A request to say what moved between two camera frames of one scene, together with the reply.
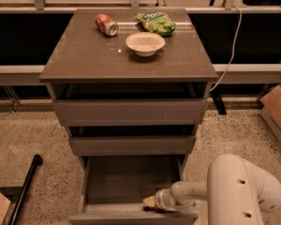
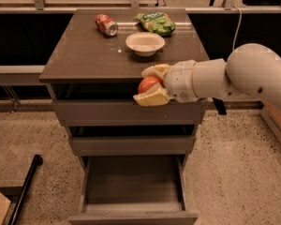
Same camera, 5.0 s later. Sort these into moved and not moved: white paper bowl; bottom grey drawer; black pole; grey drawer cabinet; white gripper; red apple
Moved: red apple; white gripper
Not moved: bottom grey drawer; black pole; white paper bowl; grey drawer cabinet
